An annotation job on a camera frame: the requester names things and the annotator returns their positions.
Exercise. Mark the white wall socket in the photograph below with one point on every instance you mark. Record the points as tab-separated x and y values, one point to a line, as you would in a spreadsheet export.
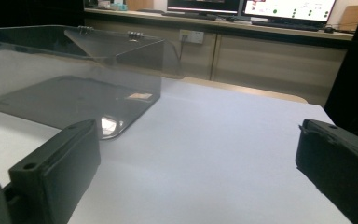
194	36

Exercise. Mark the dark screen monitor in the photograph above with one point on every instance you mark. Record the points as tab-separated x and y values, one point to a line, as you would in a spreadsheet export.
203	4

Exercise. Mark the black computer mouse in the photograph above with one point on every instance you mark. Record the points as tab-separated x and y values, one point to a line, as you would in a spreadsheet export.
329	30

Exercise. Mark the black keyboard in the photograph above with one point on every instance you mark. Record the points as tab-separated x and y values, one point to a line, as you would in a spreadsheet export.
286	25
189	15

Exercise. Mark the white table sheet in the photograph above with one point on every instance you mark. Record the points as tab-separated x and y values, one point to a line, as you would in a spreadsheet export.
199	155

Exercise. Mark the bright screen monitor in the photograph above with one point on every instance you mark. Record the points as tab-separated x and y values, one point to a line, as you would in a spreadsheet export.
289	9

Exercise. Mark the black curtain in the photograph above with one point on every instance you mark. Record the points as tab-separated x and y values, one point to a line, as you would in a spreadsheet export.
28	12
357	77

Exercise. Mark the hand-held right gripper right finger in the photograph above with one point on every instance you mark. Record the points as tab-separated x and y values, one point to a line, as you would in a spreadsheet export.
341	168

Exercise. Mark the teal small object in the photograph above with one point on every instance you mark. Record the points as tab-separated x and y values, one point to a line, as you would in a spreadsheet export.
119	7

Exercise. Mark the long beige desk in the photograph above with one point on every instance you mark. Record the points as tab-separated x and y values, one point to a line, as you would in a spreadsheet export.
276	62

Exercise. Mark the brown cardboard box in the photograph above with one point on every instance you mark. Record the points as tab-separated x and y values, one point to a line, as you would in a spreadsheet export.
351	18
140	4

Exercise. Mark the smoked transparent acrylic box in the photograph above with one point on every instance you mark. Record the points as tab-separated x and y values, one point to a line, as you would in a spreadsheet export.
74	96

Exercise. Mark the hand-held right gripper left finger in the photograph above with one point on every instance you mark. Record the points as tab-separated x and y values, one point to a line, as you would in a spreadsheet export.
49	180

